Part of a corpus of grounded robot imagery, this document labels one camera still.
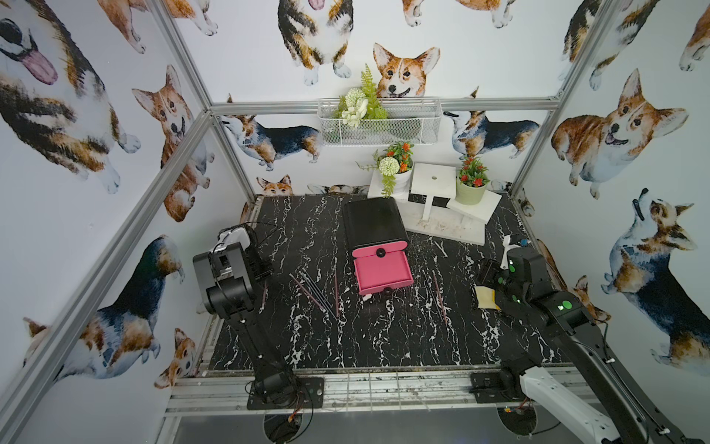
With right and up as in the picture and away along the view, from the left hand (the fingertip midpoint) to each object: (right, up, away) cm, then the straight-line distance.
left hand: (266, 280), depth 96 cm
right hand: (+66, +10, -21) cm, 70 cm away
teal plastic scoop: (+72, +16, -32) cm, 80 cm away
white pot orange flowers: (+44, +38, -9) cm, 59 cm away
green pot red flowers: (+69, +33, -6) cm, 77 cm away
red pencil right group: (+60, -5, -4) cm, 60 cm away
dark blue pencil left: (+20, -5, -4) cm, 21 cm away
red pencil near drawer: (+25, -4, -3) cm, 25 cm away
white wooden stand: (+64, +23, +15) cm, 70 cm away
